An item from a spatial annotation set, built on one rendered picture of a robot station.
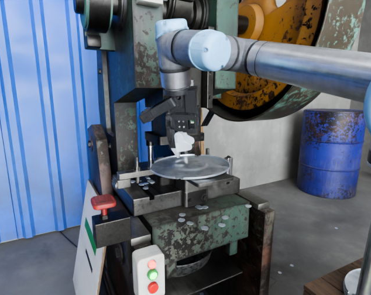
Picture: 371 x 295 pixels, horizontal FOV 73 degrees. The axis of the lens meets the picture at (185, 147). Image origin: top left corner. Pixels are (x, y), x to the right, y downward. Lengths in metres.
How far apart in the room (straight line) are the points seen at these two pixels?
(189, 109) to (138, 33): 0.30
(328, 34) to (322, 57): 0.43
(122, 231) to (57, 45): 1.55
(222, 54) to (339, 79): 0.21
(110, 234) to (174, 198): 0.27
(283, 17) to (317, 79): 0.63
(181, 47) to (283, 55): 0.20
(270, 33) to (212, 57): 0.66
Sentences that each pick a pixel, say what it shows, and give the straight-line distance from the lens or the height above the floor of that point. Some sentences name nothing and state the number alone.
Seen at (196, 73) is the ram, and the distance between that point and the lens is 0.95.
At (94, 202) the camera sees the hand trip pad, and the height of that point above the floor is 0.76.
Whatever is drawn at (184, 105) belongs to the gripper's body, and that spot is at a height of 1.01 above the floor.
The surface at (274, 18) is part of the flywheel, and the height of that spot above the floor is 1.33.
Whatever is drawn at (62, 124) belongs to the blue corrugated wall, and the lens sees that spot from 2.03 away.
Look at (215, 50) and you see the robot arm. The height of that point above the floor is 1.12.
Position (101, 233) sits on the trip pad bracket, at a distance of 0.74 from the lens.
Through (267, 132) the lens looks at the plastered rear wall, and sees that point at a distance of 3.01.
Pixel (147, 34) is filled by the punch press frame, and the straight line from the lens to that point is 0.84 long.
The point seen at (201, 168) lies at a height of 0.79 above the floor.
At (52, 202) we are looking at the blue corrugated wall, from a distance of 2.17.
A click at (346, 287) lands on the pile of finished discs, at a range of 1.15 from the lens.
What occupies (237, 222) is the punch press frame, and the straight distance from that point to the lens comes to 0.99.
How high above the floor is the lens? 1.04
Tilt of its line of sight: 12 degrees down
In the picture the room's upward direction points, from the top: straight up
